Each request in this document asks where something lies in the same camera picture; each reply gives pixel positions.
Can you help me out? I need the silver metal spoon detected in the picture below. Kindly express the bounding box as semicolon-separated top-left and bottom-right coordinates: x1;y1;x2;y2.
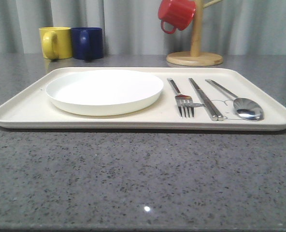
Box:
205;79;264;121

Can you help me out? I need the yellow mug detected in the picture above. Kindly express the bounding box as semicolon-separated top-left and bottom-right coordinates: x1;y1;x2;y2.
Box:
39;27;72;59

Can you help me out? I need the white round plate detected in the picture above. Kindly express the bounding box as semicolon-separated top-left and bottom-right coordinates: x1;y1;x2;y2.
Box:
46;69;164;116

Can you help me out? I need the wooden mug tree stand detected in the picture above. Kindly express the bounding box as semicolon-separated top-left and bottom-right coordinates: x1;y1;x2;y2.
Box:
166;0;223;67

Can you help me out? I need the red mug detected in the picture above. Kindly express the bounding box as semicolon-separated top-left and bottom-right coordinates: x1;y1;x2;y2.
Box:
158;0;196;34

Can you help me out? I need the beige rabbit serving tray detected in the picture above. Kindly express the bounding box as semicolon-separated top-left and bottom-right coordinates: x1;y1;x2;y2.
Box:
0;67;286;131

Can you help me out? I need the silver metal chopstick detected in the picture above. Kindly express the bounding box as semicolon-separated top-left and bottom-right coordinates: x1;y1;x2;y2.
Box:
188;78;218;121
202;90;224;121

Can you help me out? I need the silver metal fork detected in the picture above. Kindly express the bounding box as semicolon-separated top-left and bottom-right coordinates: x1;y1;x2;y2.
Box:
167;78;204;118

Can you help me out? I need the dark blue mug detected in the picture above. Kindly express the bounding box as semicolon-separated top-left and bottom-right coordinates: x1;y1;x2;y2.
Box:
71;27;104;60

